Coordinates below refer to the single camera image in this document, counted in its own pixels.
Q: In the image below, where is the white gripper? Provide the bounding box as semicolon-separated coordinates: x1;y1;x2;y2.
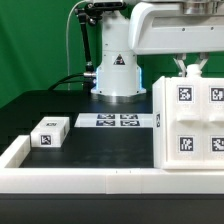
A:
128;2;224;77

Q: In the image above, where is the white cabinet body box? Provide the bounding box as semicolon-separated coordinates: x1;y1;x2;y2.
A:
153;64;224;170

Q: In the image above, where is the small white tagged block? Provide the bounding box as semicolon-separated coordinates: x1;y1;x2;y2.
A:
30;117;70;147

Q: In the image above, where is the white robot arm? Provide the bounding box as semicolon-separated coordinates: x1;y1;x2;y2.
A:
90;0;224;102

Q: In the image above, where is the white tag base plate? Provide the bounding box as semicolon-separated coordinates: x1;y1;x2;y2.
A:
75;113;153;128

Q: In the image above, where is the white cable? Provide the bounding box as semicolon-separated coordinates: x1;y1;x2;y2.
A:
65;0;88;91

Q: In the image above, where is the black cable bundle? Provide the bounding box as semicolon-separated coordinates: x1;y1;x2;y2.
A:
47;72;97;92

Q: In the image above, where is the white U-shaped fence frame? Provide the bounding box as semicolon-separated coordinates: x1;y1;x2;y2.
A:
0;135;224;194

